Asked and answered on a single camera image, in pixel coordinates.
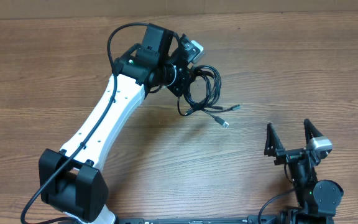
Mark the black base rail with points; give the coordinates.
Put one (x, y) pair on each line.
(251, 219)

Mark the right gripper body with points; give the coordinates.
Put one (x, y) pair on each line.
(285, 155)

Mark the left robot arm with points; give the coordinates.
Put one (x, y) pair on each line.
(71, 179)

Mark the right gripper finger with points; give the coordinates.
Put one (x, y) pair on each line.
(273, 143)
(310, 130)

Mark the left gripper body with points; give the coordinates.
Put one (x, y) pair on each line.
(181, 78)

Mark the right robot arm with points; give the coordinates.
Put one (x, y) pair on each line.
(317, 199)

